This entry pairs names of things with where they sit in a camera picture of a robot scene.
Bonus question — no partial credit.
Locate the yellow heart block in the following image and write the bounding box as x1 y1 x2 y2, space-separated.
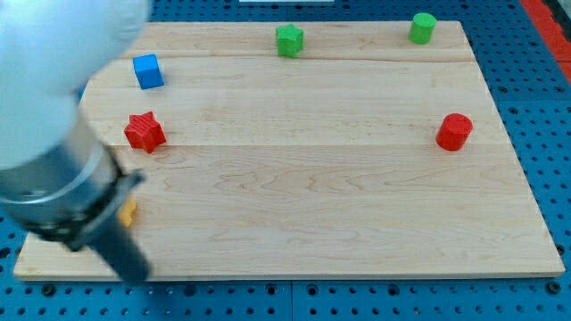
117 196 137 227

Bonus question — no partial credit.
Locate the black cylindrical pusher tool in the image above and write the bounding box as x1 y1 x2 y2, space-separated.
88 215 151 284

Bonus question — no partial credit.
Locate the red star block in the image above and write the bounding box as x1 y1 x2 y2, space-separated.
124 111 167 153

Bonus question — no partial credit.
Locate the green cylinder block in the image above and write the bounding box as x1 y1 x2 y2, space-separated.
408 12 437 45

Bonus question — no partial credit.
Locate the blue cube block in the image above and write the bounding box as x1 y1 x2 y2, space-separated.
132 53 164 90

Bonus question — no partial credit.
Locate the red cylinder block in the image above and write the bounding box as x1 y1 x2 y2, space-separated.
435 113 473 152

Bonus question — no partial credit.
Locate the green star block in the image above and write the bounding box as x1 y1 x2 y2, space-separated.
276 23 304 58

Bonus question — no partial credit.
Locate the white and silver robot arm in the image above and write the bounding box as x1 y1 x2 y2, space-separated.
1 0 152 284

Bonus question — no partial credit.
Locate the light wooden board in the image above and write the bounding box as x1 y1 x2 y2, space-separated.
12 21 567 283

